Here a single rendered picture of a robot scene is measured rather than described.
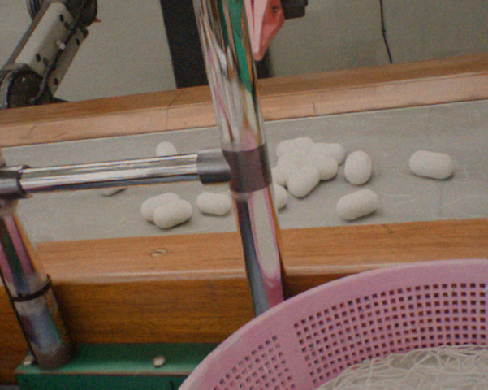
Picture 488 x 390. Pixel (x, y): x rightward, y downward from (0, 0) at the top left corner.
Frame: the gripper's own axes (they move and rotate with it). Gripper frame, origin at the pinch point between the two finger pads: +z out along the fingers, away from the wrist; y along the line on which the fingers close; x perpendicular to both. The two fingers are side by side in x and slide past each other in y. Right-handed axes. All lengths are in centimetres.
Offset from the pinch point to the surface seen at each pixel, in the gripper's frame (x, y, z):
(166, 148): 0.3, -9.3, 10.6
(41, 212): -4.0, -19.5, 18.7
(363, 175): -4.4, 10.3, 17.8
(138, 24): 137, -90, -137
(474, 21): 155, 54, -127
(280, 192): -6.9, 3.9, 20.0
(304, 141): -0.6, 5.0, 11.9
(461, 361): -14.7, 15.0, 34.1
